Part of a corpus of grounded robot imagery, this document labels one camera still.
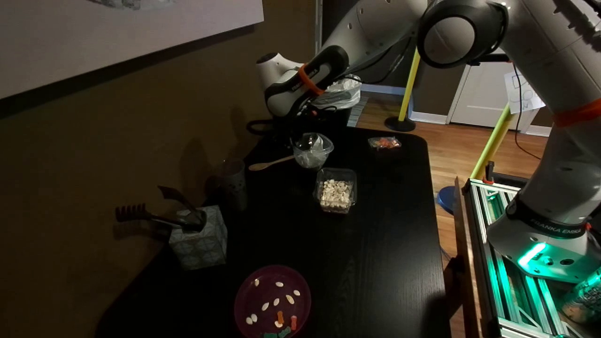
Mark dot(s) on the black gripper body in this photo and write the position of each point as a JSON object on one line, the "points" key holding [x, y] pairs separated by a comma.
{"points": [[303, 115]]}

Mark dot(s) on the clear plastic bowl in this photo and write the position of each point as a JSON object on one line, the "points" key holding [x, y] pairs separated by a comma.
{"points": [[317, 151]]}

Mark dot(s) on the white panel door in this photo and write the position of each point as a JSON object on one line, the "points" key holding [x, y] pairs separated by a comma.
{"points": [[482, 94]]}

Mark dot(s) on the white paper tag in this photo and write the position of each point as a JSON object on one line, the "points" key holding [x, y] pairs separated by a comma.
{"points": [[523, 96]]}

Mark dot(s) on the small pink snack pack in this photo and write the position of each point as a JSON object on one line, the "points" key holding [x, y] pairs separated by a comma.
{"points": [[386, 143]]}

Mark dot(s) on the yellow slanted pole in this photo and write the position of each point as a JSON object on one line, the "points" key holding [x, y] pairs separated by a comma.
{"points": [[491, 143]]}

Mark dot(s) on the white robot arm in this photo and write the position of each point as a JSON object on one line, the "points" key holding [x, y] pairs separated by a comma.
{"points": [[388, 25]]}

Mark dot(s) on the white bean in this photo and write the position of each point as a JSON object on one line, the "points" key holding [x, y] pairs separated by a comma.
{"points": [[251, 320], [277, 301], [256, 282], [290, 299], [296, 291], [266, 306], [279, 284]]}

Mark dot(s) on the white trash bag liner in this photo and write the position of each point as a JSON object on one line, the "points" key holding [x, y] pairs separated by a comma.
{"points": [[345, 94]]}

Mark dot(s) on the wooden spoon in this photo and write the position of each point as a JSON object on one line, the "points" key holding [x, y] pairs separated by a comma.
{"points": [[270, 164]]}

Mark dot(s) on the clear square food container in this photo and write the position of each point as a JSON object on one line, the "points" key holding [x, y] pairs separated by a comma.
{"points": [[337, 190]]}

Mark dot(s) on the aluminium frame cart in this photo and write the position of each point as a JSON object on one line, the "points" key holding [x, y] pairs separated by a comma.
{"points": [[501, 282]]}

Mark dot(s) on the white wall board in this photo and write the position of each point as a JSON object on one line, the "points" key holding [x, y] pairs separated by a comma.
{"points": [[125, 30]]}

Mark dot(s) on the yellow pole with black base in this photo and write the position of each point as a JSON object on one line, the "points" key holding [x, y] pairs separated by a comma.
{"points": [[409, 87]]}

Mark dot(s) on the crumpled white tissue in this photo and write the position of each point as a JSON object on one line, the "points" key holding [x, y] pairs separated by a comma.
{"points": [[313, 156]]}

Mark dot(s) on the blue round floor base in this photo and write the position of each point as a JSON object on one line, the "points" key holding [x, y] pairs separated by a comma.
{"points": [[446, 199]]}

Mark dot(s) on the orange candy piece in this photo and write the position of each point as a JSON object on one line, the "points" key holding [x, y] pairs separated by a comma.
{"points": [[279, 320], [294, 321]]}

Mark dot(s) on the black slotted utensil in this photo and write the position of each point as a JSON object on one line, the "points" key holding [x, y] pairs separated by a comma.
{"points": [[157, 218]]}

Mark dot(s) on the purple plate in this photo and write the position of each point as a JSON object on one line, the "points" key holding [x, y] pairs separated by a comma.
{"points": [[264, 293]]}

